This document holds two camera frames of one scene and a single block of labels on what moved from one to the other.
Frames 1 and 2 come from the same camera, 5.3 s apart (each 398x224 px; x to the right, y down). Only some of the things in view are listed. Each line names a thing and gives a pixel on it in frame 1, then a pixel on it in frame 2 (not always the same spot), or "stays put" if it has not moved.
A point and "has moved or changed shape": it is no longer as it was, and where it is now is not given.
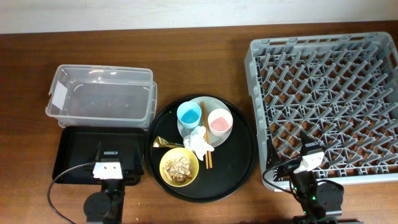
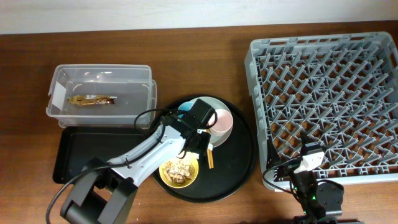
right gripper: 273,157 stays put
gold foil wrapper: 160,142 has moved or changed shape
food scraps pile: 178,170 stays put
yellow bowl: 179,167 stays put
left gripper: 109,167 to 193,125
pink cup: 220,122 stays put
